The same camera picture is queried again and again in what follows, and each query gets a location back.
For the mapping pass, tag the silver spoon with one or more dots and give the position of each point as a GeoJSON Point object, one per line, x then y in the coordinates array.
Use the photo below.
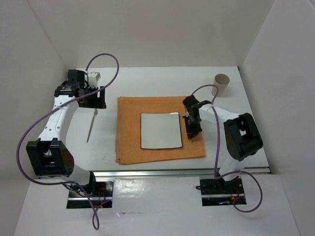
{"type": "Point", "coordinates": [91, 125]}

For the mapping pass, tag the white square plate black rim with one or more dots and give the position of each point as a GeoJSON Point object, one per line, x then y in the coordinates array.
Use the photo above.
{"type": "Point", "coordinates": [160, 131]}

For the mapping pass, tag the orange cloth placemat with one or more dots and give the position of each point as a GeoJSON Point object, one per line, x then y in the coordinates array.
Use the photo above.
{"type": "Point", "coordinates": [128, 141]}

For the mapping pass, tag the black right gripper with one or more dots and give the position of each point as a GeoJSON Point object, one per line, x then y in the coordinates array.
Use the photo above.
{"type": "Point", "coordinates": [192, 132]}

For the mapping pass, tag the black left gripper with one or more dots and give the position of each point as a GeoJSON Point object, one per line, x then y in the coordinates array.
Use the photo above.
{"type": "Point", "coordinates": [97, 103]}

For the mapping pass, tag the beige paper cup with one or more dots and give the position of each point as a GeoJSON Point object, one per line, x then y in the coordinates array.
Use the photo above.
{"type": "Point", "coordinates": [221, 82]}

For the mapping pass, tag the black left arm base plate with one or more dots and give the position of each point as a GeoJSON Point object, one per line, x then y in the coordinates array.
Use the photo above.
{"type": "Point", "coordinates": [100, 194]}

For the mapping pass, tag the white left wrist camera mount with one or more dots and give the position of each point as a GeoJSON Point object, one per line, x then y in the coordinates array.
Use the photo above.
{"type": "Point", "coordinates": [92, 78]}

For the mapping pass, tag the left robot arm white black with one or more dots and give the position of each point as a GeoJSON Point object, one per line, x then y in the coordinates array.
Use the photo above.
{"type": "Point", "coordinates": [48, 154]}

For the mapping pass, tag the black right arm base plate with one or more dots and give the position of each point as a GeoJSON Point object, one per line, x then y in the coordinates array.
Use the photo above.
{"type": "Point", "coordinates": [216, 193]}

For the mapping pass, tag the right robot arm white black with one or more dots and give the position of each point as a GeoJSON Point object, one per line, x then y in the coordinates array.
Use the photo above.
{"type": "Point", "coordinates": [242, 136]}

